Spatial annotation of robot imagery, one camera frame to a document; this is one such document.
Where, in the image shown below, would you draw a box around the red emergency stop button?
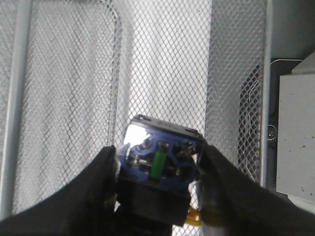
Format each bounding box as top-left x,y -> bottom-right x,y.
116,114 -> 205,226

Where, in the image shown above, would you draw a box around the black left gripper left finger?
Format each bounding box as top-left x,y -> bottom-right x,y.
0,146 -> 172,236

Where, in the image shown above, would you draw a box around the silver mesh tray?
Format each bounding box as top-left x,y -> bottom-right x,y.
0,0 -> 271,223

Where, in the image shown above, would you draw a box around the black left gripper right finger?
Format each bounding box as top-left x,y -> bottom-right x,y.
198,144 -> 315,236

